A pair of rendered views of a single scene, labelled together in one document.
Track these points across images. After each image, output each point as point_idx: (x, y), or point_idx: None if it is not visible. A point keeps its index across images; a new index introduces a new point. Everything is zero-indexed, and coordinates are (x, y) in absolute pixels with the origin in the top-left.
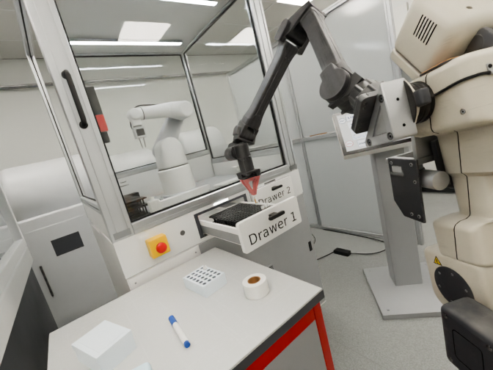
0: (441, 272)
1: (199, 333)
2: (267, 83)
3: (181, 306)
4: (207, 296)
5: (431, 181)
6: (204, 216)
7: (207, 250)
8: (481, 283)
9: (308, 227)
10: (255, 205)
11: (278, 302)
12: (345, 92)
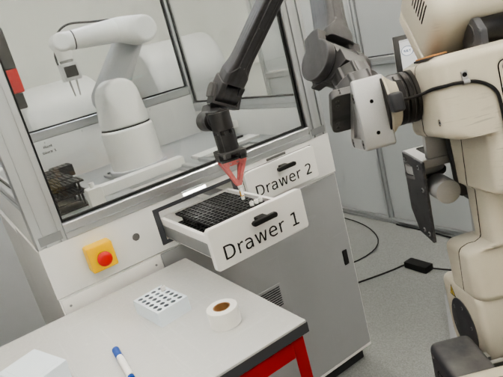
0: (455, 305)
1: (148, 367)
2: (254, 22)
3: (129, 336)
4: (164, 325)
5: (436, 192)
6: (174, 207)
7: (173, 262)
8: (480, 320)
9: (343, 227)
10: (245, 197)
11: (248, 334)
12: (329, 75)
